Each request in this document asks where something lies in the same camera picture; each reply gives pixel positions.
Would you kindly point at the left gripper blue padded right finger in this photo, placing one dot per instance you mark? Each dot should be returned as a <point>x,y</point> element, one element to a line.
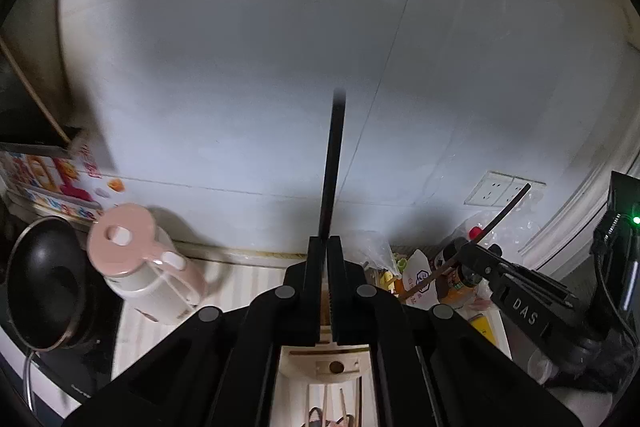
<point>348,309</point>

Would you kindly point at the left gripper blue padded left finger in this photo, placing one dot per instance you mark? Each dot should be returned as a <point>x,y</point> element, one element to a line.
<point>298,300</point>

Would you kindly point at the wooden chopstick white tip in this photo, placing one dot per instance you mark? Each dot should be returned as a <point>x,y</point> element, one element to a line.
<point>325,402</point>

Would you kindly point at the black chopstick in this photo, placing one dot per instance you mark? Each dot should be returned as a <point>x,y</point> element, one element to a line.
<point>447,266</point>
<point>333,155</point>

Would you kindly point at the clear plastic bag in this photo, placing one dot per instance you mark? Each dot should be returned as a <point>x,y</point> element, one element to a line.
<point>369,249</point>

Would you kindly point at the striped cat tablecloth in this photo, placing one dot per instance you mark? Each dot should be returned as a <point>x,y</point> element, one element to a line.
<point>230,287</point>

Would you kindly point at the beige cylindrical utensil holder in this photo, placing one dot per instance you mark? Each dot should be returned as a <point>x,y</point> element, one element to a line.
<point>327,363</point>

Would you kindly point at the red cap sauce bottle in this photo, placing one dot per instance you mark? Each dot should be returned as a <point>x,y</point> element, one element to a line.
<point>475,234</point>

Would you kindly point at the pink white electric kettle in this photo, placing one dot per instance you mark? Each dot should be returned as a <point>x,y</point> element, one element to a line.
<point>139,262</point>

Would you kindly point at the black induction cooktop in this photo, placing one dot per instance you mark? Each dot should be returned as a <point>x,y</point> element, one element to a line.
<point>79,371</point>

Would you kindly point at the white wall socket panel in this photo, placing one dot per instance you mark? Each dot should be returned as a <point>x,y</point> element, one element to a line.
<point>496,189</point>

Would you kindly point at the black wok with handle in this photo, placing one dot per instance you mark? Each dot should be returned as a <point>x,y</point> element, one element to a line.
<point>46,291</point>

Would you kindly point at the colourful wall sticker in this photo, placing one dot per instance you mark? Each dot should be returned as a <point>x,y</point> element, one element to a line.
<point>74,187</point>

